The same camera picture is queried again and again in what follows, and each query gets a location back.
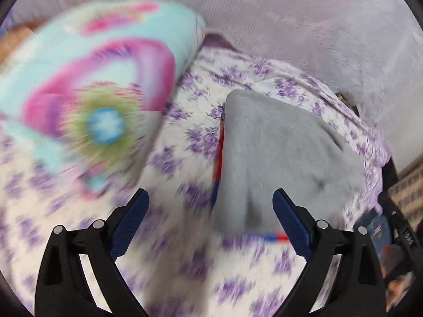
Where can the brown pillow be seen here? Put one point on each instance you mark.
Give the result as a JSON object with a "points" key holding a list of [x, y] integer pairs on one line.
{"points": [[16, 39]]}

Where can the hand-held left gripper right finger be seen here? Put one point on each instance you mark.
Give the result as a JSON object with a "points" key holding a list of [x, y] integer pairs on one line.
{"points": [[294, 228]]}

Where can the purple floral bed sheet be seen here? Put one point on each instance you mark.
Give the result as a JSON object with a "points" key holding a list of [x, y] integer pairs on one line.
{"points": [[198, 270]]}

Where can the beige brick-pattern curtain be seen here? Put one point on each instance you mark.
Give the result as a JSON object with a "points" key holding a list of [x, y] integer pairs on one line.
{"points": [[409, 188]]}

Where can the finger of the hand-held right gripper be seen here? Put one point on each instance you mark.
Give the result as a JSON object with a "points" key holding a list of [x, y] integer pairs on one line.
{"points": [[393, 212]]}

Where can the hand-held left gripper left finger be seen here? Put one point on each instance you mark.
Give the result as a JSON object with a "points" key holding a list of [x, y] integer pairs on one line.
{"points": [[129, 228]]}

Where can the colourful floral pillow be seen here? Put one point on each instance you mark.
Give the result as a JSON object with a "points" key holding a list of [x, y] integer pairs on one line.
{"points": [[99, 89]]}

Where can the blue denim jeans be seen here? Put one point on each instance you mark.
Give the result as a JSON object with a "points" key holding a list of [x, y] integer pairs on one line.
{"points": [[376, 231]]}

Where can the grey fleece pants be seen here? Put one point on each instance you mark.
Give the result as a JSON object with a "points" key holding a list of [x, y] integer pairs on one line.
{"points": [[281, 158]]}

